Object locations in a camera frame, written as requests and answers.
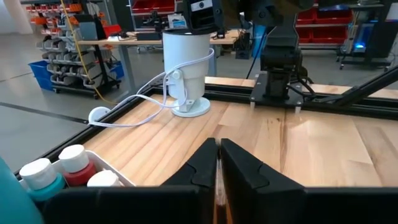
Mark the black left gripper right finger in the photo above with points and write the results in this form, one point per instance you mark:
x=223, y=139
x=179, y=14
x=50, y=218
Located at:
x=245, y=186

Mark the red box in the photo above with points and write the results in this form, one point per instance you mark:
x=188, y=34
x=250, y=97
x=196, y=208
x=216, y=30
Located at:
x=112, y=31

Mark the tall rack with red bins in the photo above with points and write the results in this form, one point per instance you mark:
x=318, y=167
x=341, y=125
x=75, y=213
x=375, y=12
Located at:
x=326, y=34

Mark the white plastic caddy tray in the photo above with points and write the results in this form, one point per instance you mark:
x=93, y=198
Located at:
x=101, y=160

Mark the blue plastic storage bin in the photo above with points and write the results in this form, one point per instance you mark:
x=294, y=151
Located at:
x=118, y=71
x=40, y=74

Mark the thin black paintbrush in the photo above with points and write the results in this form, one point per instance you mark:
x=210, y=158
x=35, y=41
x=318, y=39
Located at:
x=221, y=199

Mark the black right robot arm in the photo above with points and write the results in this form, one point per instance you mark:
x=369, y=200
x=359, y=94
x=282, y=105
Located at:
x=280, y=56

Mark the black equipment cart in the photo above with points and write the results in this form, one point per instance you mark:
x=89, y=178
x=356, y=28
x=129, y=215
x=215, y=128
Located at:
x=373, y=40

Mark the white cylindrical camera stand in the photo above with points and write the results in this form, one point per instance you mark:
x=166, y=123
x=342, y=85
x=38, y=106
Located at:
x=186, y=62

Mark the small maroon paint bottle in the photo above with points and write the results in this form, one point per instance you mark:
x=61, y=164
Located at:
x=74, y=158

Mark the wooden workbench desk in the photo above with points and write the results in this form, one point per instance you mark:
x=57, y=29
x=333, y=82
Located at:
x=102, y=41

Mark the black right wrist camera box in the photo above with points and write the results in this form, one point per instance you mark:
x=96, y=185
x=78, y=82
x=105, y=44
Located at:
x=203, y=18

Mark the rolling rack of grey bins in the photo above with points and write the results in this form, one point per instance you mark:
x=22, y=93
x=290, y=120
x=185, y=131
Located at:
x=68, y=68

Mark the small teal paint bottle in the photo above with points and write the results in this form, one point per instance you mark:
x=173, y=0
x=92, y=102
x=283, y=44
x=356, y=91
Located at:
x=38, y=174

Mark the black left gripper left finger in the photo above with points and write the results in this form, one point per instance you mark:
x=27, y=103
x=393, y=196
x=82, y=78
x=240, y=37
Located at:
x=202, y=174

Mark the blue waste bin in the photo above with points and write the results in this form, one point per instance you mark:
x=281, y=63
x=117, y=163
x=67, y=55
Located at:
x=256, y=40

